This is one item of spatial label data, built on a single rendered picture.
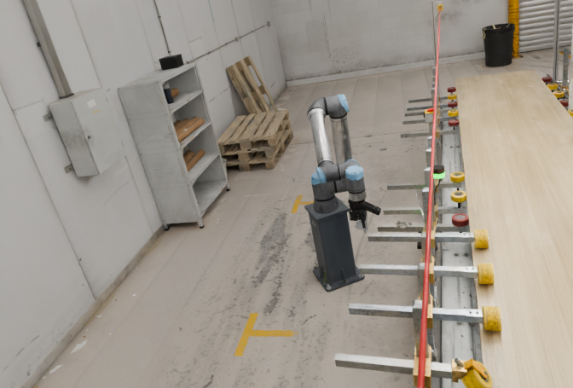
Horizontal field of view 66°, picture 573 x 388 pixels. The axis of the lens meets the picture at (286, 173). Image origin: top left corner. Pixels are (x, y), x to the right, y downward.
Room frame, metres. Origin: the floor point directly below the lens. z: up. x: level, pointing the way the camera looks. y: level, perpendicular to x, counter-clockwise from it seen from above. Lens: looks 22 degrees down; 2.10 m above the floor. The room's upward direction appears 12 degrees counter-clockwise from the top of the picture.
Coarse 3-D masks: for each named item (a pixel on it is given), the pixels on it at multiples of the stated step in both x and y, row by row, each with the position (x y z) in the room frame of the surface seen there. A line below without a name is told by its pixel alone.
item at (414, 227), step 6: (378, 228) 2.04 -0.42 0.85; (384, 228) 2.03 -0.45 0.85; (390, 228) 2.01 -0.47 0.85; (396, 228) 2.00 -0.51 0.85; (402, 228) 1.99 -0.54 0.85; (408, 228) 1.98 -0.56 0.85; (414, 228) 1.97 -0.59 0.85; (420, 228) 1.95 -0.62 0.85; (438, 228) 1.92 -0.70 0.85; (444, 228) 1.91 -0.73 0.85; (450, 228) 1.90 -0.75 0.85; (456, 228) 1.89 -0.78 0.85; (462, 228) 1.88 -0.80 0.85
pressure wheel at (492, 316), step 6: (486, 306) 1.19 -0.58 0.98; (492, 306) 1.19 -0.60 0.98; (486, 312) 1.16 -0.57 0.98; (492, 312) 1.16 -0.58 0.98; (498, 312) 1.15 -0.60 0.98; (486, 318) 1.15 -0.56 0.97; (492, 318) 1.14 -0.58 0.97; (498, 318) 1.14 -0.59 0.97; (486, 324) 1.14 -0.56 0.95; (492, 324) 1.14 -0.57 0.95; (498, 324) 1.13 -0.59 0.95; (492, 330) 1.14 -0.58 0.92; (498, 330) 1.13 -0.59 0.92
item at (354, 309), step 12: (360, 312) 1.33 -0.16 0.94; (372, 312) 1.31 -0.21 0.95; (384, 312) 1.30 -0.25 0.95; (396, 312) 1.28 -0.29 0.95; (408, 312) 1.26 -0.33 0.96; (432, 312) 1.23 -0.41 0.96; (444, 312) 1.22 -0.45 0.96; (456, 312) 1.21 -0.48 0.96; (468, 312) 1.20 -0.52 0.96; (480, 312) 1.19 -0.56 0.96
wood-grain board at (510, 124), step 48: (480, 96) 3.76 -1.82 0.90; (528, 96) 3.50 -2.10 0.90; (480, 144) 2.73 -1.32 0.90; (528, 144) 2.58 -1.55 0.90; (480, 192) 2.11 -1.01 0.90; (528, 192) 2.00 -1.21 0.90; (528, 240) 1.60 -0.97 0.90; (480, 288) 1.37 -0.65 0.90; (528, 288) 1.32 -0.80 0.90; (480, 336) 1.15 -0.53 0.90; (528, 336) 1.10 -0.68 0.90; (528, 384) 0.93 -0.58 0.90
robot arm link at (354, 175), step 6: (348, 168) 2.11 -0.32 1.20; (354, 168) 2.09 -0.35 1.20; (360, 168) 2.08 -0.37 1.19; (348, 174) 2.06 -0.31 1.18; (354, 174) 2.04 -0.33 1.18; (360, 174) 2.05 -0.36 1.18; (348, 180) 2.06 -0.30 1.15; (354, 180) 2.04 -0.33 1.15; (360, 180) 2.04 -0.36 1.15; (348, 186) 2.07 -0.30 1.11; (354, 186) 2.04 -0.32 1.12; (360, 186) 2.04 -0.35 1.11; (354, 192) 2.05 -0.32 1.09; (360, 192) 2.04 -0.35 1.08
